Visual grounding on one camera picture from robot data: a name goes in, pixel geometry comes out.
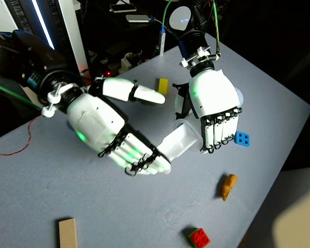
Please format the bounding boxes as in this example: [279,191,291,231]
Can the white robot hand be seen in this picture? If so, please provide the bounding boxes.
[172,68,243,155]
[67,77,173,177]

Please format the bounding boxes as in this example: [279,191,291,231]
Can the white plastic cup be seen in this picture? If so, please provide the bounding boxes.
[157,126,198,163]

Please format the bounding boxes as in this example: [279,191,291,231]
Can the yellow toy block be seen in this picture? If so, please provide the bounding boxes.
[158,78,169,95]

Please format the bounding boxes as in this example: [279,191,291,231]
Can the blue block with four holes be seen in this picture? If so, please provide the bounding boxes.
[234,131,252,147]

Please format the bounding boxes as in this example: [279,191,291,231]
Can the white usb adapter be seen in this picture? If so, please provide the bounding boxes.
[158,25,167,55]

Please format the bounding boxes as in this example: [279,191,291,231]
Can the brown toy fried chicken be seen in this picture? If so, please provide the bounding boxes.
[220,174,239,202]

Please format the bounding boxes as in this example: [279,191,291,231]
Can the white computer case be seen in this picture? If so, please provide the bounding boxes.
[7,0,90,76]

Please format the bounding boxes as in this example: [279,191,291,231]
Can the grey power bank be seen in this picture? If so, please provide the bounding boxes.
[125,14,150,24]

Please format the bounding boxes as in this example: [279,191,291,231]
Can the wooden plank block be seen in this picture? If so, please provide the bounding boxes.
[58,218,79,248]

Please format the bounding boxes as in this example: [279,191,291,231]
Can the smartphone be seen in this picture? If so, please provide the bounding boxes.
[109,3,137,13]

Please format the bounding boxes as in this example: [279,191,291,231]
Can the green toy brick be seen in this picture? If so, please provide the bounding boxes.
[187,227,199,245]

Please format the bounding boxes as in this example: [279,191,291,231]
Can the red toy brick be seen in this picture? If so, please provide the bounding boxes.
[190,227,211,248]

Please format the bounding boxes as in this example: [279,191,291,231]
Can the braided multicolour cable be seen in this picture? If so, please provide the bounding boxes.
[211,0,222,57]

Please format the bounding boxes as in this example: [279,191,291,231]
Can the thin red wire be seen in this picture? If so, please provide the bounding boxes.
[0,115,42,156]

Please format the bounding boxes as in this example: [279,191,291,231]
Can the green cable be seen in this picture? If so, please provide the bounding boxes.
[0,81,42,111]
[161,0,176,29]

